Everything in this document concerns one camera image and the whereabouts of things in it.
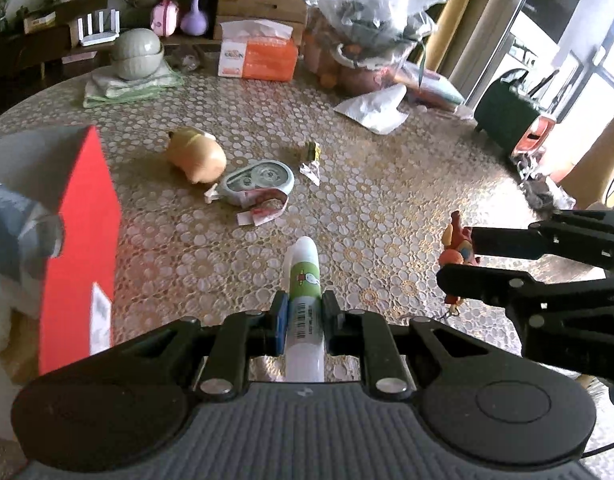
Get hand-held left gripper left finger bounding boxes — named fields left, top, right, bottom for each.
left=122, top=291, right=290, bottom=402

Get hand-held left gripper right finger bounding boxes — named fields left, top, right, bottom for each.
left=321, top=290, right=492, bottom=401

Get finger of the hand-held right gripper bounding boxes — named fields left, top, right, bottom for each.
left=436, top=262, right=614, bottom=378
left=471, top=209, right=614, bottom=276

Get red figurine keychain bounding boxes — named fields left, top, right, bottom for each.
left=438, top=210, right=482, bottom=317

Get white green glue tube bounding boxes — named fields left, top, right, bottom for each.
left=283, top=236, right=325, bottom=385

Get red cardboard box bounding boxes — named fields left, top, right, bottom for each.
left=0, top=125, right=123, bottom=377

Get white plastic bag with grey item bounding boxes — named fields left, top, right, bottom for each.
left=0, top=177, right=65, bottom=281

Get grey cloth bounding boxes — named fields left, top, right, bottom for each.
left=524, top=177, right=576, bottom=209

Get orange red stool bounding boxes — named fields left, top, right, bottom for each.
left=517, top=115, right=558, bottom=153

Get dark green chair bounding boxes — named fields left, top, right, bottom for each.
left=474, top=67, right=542, bottom=158

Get correction tape dispenser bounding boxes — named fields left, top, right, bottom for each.
left=214, top=159, right=294, bottom=206

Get stack of colourful flat packets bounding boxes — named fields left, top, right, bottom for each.
left=407, top=67, right=475, bottom=121

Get crumpled white paper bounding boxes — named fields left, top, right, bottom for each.
left=333, top=84, right=410, bottom=135

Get peach round toy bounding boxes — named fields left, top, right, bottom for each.
left=167, top=127, right=227, bottom=184

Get orange white tissue box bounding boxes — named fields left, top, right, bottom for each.
left=217, top=19, right=299, bottom=82

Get large clear plastic bag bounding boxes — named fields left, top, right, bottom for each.
left=299, top=0, right=448, bottom=68

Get folded green cloth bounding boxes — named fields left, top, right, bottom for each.
left=83, top=67, right=183, bottom=109

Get crumpled clear plastic wrap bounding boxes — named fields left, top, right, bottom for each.
left=167, top=47, right=204, bottom=72

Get grey ceramic bowl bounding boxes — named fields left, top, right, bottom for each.
left=112, top=28, right=164, bottom=57
left=111, top=50, right=165, bottom=81

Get purple gourd vase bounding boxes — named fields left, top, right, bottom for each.
left=180, top=0, right=210, bottom=37

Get wooden drawer box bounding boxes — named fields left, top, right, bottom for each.
left=217, top=0, right=308, bottom=26

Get pink toy case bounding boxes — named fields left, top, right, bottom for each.
left=151, top=0, right=180, bottom=37

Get white slotted rack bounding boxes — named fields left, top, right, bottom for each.
left=77, top=10, right=120, bottom=47

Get dark wooden sideboard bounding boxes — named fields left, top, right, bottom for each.
left=0, top=0, right=313, bottom=81

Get small cardboard box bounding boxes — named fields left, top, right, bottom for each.
left=24, top=12, right=57, bottom=34

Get black cable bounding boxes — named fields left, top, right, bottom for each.
left=582, top=437, right=614, bottom=459

